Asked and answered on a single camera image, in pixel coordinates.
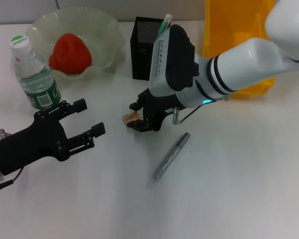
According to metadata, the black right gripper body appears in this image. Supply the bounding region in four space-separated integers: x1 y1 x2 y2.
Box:
139 88 187 132

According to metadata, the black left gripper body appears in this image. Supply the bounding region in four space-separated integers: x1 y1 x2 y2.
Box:
0 110 70 177

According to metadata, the tan eraser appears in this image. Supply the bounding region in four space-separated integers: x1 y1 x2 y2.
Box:
122 111 142 127

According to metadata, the clear water bottle green label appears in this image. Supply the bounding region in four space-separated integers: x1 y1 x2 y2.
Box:
9 34 63 111

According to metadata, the grey marker pen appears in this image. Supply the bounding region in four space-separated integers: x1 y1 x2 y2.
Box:
145 131 190 190

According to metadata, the red-orange fruit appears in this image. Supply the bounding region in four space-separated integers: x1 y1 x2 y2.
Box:
47 33 93 75

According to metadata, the green utility knife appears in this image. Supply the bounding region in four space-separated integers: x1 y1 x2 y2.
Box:
157 13 174 40

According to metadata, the black mesh pen holder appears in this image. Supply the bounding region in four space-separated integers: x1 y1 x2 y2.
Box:
129 16 172 81

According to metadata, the pale green glass fruit plate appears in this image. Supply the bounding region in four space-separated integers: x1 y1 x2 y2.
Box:
24 6 127 81

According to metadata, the yellow plastic bin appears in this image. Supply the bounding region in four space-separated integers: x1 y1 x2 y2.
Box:
202 0 277 95

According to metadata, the right gripper silver connector cable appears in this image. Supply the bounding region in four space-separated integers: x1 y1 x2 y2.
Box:
171 100 208 125

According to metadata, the gripper silver connector cable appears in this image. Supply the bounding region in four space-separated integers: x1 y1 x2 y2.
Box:
0 128 25 194
171 100 208 125

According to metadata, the left gripper silver connector cable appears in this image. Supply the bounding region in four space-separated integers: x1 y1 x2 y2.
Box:
0 128 25 194

